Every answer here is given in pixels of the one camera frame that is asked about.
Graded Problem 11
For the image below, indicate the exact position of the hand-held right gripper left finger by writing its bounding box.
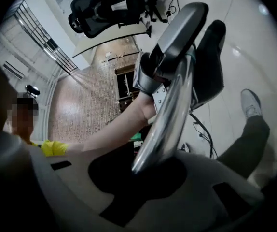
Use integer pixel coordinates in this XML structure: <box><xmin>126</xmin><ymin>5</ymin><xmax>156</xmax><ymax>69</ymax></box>
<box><xmin>45</xmin><ymin>148</ymin><xmax>144</xmax><ymax>232</ymax></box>

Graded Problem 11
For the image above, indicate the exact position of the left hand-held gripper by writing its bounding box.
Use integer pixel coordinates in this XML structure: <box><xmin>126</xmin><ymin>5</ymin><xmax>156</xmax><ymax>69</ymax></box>
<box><xmin>132</xmin><ymin>1</ymin><xmax>227</xmax><ymax>117</ymax></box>

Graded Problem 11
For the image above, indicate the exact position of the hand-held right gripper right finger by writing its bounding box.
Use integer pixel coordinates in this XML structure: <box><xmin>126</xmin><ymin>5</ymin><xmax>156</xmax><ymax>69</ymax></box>
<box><xmin>133</xmin><ymin>151</ymin><xmax>264</xmax><ymax>232</ymax></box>

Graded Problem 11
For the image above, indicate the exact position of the silver-handled teal mop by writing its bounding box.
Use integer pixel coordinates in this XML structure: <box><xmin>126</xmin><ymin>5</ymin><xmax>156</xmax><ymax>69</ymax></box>
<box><xmin>131</xmin><ymin>48</ymin><xmax>198</xmax><ymax>176</ymax></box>

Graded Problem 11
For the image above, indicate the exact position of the person's left forearm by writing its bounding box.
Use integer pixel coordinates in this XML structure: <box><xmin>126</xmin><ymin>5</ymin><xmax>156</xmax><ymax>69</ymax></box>
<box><xmin>66</xmin><ymin>90</ymin><xmax>157</xmax><ymax>153</ymax></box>

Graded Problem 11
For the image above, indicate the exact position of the person's yellow shirt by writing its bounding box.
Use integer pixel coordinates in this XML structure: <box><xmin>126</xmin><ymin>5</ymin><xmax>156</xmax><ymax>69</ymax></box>
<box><xmin>31</xmin><ymin>139</ymin><xmax>69</xmax><ymax>157</ymax></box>

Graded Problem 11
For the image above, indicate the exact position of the person's leg in olive trousers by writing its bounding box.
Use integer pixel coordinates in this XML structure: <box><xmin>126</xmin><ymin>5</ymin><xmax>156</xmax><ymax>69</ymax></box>
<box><xmin>217</xmin><ymin>115</ymin><xmax>271</xmax><ymax>178</ymax></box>

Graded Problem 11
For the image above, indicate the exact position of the white sneaker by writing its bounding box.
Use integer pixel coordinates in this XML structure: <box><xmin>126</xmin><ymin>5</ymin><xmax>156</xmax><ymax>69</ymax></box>
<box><xmin>240</xmin><ymin>88</ymin><xmax>263</xmax><ymax>119</ymax></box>

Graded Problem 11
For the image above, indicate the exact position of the person's head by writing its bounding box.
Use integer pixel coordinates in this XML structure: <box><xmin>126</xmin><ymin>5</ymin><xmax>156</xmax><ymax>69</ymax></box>
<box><xmin>7</xmin><ymin>97</ymin><xmax>39</xmax><ymax>142</ymax></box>

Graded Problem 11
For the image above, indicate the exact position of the dark wooden cabinet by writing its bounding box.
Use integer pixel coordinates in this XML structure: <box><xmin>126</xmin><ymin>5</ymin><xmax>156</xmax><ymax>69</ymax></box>
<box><xmin>114</xmin><ymin>65</ymin><xmax>141</xmax><ymax>113</ymax></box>

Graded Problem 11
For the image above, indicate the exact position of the curved desk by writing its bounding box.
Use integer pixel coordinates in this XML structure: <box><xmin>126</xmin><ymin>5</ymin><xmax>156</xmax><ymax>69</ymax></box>
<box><xmin>72</xmin><ymin>18</ymin><xmax>153</xmax><ymax>59</ymax></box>

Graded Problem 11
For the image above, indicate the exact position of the black mesh office chair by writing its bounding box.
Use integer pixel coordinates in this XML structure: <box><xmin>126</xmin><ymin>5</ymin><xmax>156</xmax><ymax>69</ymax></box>
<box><xmin>68</xmin><ymin>0</ymin><xmax>175</xmax><ymax>39</ymax></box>

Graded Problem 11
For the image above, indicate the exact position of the white air conditioner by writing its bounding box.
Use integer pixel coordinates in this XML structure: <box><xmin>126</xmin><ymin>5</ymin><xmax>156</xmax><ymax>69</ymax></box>
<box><xmin>2</xmin><ymin>61</ymin><xmax>26</xmax><ymax>80</ymax></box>

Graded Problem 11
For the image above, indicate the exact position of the thick black cable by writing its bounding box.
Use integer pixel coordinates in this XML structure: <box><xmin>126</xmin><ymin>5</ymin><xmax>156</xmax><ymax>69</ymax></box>
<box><xmin>190</xmin><ymin>112</ymin><xmax>219</xmax><ymax>159</ymax></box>

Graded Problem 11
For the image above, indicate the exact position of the long black power cable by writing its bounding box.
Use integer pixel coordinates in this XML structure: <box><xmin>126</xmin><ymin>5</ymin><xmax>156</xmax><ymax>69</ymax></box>
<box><xmin>165</xmin><ymin>0</ymin><xmax>178</xmax><ymax>24</ymax></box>

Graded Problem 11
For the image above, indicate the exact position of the black head-worn camera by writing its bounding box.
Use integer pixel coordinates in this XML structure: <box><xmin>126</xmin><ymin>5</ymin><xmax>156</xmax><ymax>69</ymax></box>
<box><xmin>25</xmin><ymin>85</ymin><xmax>41</xmax><ymax>99</ymax></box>

